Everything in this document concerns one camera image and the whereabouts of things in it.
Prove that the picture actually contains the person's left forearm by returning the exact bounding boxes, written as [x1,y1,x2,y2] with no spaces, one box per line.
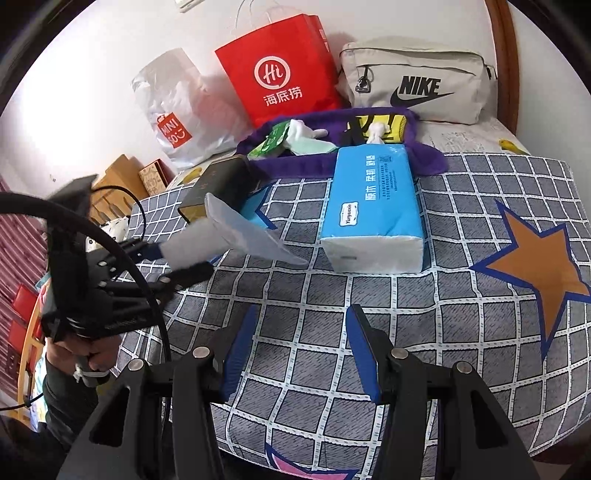
[28,355,100,435]

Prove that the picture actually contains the black tin box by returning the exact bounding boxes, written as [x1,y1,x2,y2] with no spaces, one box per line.
[178,156,259,224]

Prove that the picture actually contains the light green tea packet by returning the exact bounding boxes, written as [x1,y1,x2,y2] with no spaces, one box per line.
[247,138,284,161]

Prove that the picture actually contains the yellow black sock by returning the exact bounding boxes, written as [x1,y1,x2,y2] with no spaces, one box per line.
[344,115,408,145]

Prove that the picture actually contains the white patterned bag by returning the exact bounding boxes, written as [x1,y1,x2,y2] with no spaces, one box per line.
[99,217,130,243]

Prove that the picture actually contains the wooden chair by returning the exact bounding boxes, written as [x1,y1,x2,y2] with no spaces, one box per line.
[4,284,47,416]

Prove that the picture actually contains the person's left hand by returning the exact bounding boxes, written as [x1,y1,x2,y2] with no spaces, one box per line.
[51,335,123,384]

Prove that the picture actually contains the grey checked blanket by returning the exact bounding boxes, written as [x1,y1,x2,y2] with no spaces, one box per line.
[111,150,591,480]

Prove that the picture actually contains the wooden bed frame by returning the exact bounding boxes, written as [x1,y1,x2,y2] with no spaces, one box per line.
[482,0,520,134]

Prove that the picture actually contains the small patterned box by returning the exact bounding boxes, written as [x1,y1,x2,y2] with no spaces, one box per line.
[139,159,174,197]

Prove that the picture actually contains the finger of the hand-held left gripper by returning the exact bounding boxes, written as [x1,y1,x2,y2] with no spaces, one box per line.
[108,262,215,301]
[117,241,164,261]

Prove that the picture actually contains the dark green packet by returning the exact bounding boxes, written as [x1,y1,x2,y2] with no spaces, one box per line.
[265,121,296,146]

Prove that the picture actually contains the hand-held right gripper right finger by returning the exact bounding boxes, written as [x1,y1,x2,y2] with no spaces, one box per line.
[345,304,541,480]

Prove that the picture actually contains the white plastic shopping bag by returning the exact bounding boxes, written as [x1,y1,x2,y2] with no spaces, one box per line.
[131,46,252,171]

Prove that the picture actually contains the brown cardboard box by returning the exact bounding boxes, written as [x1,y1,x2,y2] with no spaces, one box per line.
[88,154,153,222]

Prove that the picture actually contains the red striped cloth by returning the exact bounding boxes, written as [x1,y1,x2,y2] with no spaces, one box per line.
[0,215,51,301]

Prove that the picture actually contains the blue tissue pack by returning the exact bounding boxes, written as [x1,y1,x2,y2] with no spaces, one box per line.
[320,144,424,273]

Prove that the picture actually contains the black cable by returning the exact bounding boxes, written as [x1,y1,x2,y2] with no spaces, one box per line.
[0,191,171,416]

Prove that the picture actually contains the beige zip bag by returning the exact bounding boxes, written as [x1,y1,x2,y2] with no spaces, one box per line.
[339,38,499,125]

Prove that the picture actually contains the red paper bag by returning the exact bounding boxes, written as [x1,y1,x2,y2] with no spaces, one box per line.
[215,13,345,129]

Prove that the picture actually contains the pale green cloth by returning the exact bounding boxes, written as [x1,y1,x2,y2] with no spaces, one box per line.
[284,136,340,157]

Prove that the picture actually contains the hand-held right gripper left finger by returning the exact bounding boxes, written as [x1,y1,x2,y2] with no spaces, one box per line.
[58,305,259,480]

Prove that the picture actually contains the purple towel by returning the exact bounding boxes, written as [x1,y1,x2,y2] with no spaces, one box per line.
[236,107,448,178]

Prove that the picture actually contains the clear plastic bag piece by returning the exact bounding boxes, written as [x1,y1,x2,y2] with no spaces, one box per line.
[159,193,310,271]

